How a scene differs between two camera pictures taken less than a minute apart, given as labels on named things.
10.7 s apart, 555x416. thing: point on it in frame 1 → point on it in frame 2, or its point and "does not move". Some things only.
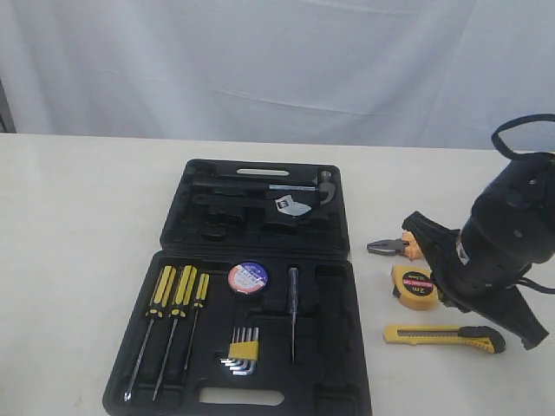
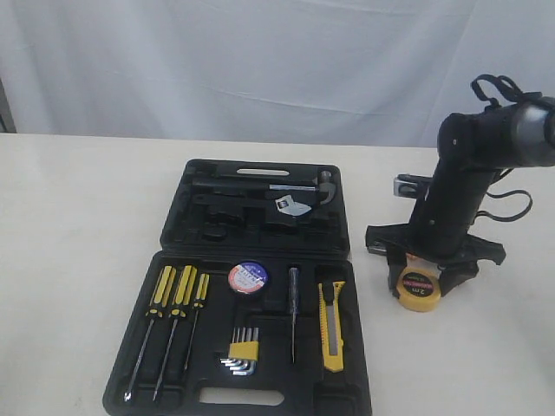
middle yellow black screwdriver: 183,294 does not move
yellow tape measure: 414,287 does not move
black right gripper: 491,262 → 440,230
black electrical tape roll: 248,277 does not move
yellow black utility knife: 483,336 → 332,345
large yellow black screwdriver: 159,301 does not move
